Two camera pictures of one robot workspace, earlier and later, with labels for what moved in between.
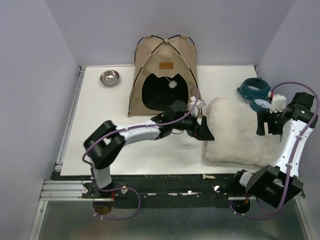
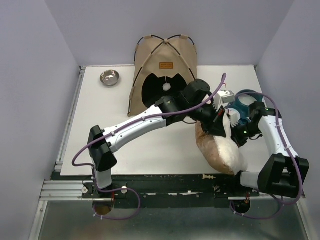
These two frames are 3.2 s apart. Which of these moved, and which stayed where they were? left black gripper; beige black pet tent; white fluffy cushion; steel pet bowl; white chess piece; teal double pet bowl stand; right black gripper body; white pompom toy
Moved: white pompom toy; left black gripper; right black gripper body; white fluffy cushion; teal double pet bowl stand
Stayed: white chess piece; beige black pet tent; steel pet bowl
